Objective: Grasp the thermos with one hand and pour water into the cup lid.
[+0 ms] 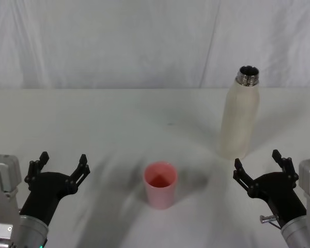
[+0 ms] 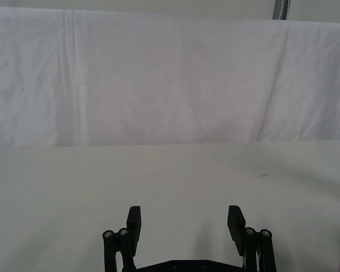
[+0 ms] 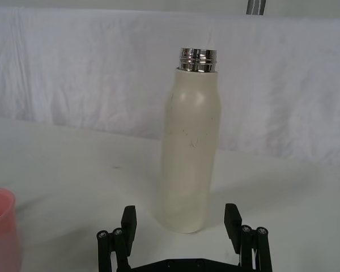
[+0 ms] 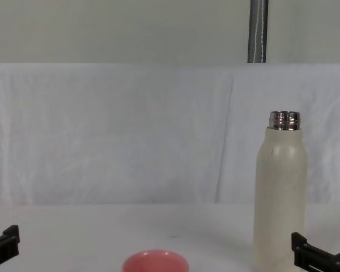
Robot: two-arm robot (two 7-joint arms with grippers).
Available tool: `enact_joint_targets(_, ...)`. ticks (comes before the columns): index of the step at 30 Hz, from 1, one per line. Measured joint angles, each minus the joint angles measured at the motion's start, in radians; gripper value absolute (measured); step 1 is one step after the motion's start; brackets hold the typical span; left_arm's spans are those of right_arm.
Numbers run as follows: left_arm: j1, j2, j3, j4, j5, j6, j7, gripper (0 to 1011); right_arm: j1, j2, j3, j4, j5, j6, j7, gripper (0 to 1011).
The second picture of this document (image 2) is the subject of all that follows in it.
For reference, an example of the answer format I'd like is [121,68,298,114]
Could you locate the grey striped post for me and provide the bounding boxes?
[273,0,290,21]

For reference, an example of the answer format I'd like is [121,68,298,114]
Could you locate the white curtain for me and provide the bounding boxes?
[0,0,340,150]

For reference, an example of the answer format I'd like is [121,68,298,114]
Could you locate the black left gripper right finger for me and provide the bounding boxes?
[227,205,277,272]

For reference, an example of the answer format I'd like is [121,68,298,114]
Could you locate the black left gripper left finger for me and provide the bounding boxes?
[101,206,143,272]

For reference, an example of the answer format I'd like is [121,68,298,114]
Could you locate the white table cloth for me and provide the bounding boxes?
[0,141,340,272]

